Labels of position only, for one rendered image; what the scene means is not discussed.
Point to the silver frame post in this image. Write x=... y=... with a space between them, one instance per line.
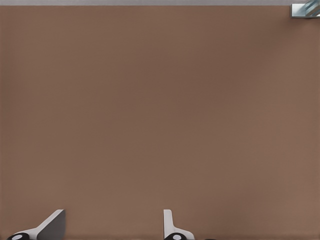
x=306 y=10

